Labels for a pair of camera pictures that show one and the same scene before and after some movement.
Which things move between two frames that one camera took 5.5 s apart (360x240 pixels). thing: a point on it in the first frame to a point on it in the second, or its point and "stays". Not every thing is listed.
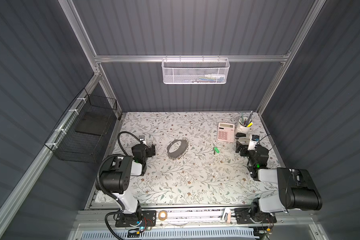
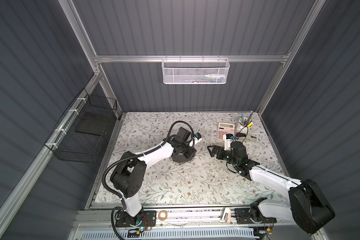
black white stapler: (242, 136) stays
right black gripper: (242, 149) to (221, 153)
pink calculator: (226, 132) stays
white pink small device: (226, 217) stays
